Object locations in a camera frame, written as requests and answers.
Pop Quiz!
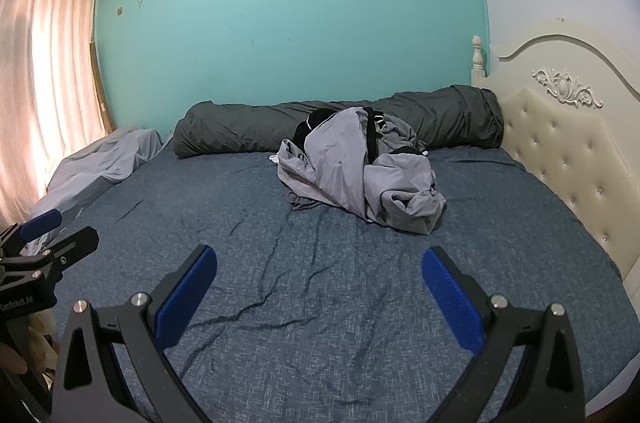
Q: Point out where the grey black zip jacket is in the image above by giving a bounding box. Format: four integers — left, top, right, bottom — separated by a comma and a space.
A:
277, 106, 446, 235

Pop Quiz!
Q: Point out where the person's left hand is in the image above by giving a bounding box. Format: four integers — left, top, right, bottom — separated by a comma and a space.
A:
1, 309, 58, 374

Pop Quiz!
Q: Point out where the light grey blanket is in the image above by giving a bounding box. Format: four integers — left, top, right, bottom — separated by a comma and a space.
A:
22, 127, 163, 256

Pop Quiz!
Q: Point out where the pink window curtain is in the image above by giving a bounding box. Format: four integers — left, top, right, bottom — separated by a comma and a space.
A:
1, 0, 110, 226

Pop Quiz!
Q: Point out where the blue patterned bed sheet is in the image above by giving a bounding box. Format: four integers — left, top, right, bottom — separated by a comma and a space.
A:
54, 146, 639, 422

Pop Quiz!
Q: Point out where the dark grey rolled duvet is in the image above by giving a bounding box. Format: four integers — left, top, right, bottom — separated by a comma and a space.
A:
174, 85, 504, 163

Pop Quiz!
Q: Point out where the cream tufted headboard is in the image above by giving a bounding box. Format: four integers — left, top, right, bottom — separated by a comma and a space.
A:
471, 18, 639, 305

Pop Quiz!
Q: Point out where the black garment with drawstring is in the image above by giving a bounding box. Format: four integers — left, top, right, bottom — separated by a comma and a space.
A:
292, 105, 386, 154

